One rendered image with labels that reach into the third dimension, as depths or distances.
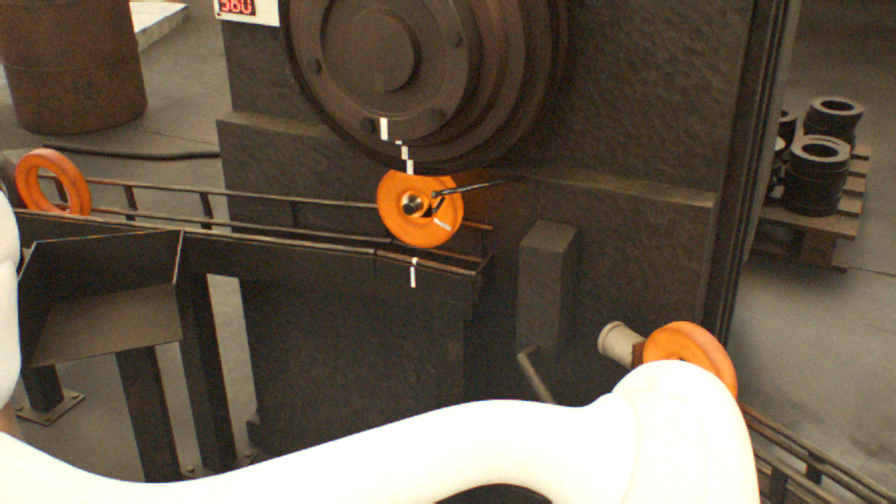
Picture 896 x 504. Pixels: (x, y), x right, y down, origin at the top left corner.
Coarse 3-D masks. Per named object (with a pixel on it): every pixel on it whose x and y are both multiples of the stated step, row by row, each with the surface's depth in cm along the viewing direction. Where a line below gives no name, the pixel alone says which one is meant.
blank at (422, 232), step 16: (384, 176) 151; (400, 176) 149; (416, 176) 148; (448, 176) 148; (384, 192) 152; (400, 192) 151; (384, 208) 154; (400, 208) 153; (448, 208) 148; (400, 224) 154; (416, 224) 153; (432, 224) 151; (448, 224) 150; (416, 240) 154; (432, 240) 152
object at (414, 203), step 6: (408, 192) 150; (414, 192) 149; (402, 198) 150; (408, 198) 148; (414, 198) 148; (420, 198) 149; (426, 198) 150; (402, 204) 149; (408, 204) 148; (414, 204) 148; (420, 204) 148; (426, 204) 150; (408, 210) 149; (414, 210) 148; (420, 210) 149; (414, 216) 150
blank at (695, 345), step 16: (656, 336) 129; (672, 336) 126; (688, 336) 124; (704, 336) 124; (656, 352) 130; (672, 352) 127; (688, 352) 125; (704, 352) 122; (720, 352) 122; (704, 368) 123; (720, 368) 121; (736, 384) 123
